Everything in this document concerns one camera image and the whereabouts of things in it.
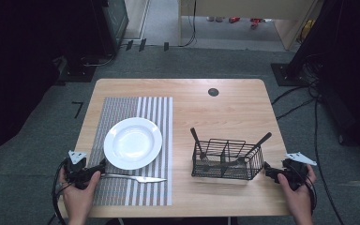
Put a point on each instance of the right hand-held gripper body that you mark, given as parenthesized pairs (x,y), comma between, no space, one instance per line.
(295,173)

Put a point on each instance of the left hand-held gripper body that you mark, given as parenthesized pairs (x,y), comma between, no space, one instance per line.
(76,175)

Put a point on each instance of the silver table knife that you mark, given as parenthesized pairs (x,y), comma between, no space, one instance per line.
(137,178)

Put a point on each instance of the person's left hand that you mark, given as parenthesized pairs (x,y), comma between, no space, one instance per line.
(79,197)

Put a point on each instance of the person's right hand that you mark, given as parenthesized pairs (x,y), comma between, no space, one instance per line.
(300,200)

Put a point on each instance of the grey striped placemat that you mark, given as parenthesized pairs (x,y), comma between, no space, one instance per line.
(118,193)

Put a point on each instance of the white round plate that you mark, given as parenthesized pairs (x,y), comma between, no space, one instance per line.
(132,143)

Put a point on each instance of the black stand base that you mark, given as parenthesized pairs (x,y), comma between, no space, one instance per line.
(76,73)
(282,75)

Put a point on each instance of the dark cabinet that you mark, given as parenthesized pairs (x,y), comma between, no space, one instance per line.
(112,25)

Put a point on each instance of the yellow object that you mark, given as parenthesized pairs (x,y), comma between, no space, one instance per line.
(307,29)

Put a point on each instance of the red object on floor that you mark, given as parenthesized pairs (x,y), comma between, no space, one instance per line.
(234,20)
(256,22)

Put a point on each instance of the pair of white shoes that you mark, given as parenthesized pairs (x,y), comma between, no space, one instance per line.
(215,19)

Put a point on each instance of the light wooden desk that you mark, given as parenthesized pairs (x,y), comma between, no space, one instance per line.
(250,7)

